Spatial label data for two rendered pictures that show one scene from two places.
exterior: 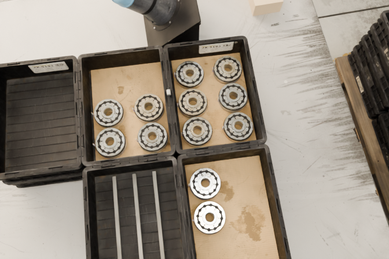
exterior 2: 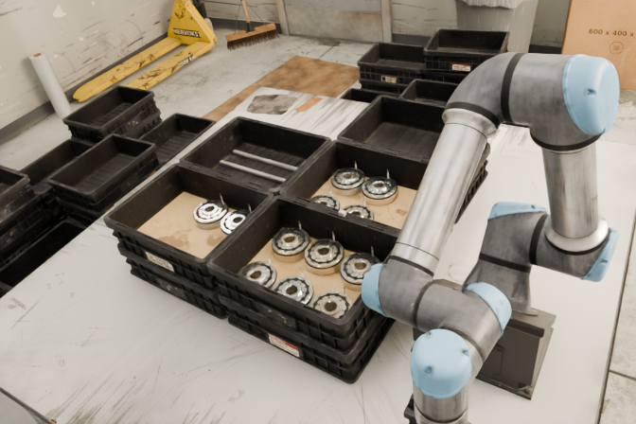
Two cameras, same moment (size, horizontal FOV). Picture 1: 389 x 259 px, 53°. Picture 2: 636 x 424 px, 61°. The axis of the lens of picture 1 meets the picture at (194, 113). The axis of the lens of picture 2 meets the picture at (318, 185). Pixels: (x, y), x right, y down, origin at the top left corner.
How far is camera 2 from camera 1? 1.44 m
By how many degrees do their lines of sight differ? 68
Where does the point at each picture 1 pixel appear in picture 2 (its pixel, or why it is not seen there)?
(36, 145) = (396, 143)
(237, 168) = not seen: hidden behind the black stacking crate
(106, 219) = (289, 160)
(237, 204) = (198, 241)
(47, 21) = not seen: hidden behind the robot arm
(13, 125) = (431, 136)
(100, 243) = (275, 152)
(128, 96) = (387, 214)
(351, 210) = (79, 376)
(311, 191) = (139, 351)
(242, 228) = (177, 235)
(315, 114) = not seen: outside the picture
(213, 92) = (320, 286)
